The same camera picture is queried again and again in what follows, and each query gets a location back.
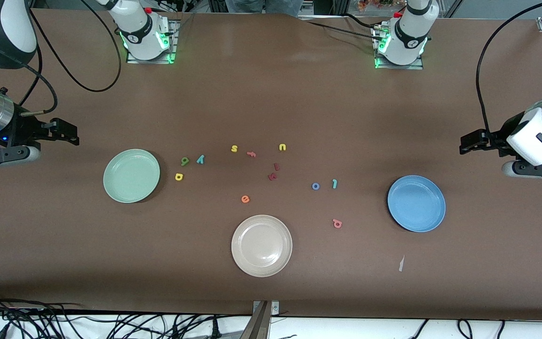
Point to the pink letter p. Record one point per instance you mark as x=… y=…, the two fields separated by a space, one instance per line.
x=334 y=221

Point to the white paper scrap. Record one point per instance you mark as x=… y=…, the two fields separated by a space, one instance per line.
x=401 y=264

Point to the beige plate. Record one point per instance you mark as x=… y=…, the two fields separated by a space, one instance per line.
x=261 y=246

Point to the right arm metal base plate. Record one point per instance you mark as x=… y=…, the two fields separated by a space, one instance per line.
x=148 y=61

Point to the orange flower decoration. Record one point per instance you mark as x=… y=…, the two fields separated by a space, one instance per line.
x=374 y=4

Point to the grey metal table bracket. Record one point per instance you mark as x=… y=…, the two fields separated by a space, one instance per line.
x=258 y=306

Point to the green plate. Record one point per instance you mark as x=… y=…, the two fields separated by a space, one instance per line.
x=131 y=176

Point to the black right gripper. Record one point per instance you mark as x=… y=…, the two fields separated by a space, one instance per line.
x=22 y=131

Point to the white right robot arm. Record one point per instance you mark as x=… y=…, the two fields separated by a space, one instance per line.
x=141 y=30

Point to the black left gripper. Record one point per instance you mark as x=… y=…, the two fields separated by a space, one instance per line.
x=500 y=136

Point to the person in blue jeans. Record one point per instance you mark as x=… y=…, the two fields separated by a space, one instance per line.
x=257 y=5

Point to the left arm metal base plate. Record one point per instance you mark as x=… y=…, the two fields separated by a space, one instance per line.
x=398 y=67

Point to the blue plate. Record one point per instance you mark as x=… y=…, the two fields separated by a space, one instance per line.
x=417 y=203

